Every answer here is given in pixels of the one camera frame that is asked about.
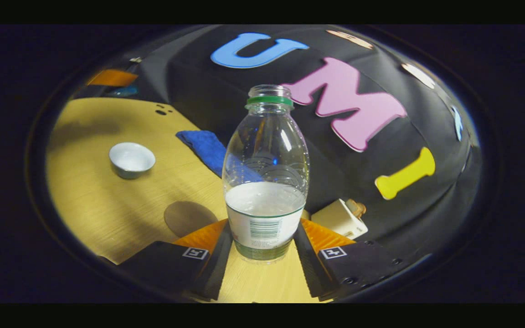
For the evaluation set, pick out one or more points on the white toaster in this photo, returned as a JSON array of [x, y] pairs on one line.
[[337, 221]]

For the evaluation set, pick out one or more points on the round brown coaster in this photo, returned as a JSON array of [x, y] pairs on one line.
[[190, 219]]

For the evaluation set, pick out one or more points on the white teacup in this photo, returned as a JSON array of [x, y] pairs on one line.
[[131, 159]]

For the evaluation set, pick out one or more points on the blue towel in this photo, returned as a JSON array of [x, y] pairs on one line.
[[203, 148]]

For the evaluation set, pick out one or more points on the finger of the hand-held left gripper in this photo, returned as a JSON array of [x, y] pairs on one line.
[[112, 78]]

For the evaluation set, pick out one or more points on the black backdrop cloth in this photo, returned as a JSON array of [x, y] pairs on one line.
[[335, 182]]

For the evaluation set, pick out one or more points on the clear plastic water bottle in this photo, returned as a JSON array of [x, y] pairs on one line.
[[266, 209]]

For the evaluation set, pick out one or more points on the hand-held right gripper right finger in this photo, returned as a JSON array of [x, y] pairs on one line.
[[310, 269]]

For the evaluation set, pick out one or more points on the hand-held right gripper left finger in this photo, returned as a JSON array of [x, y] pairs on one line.
[[214, 269]]

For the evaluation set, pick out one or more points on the toast slice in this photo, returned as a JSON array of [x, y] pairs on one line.
[[356, 207]]

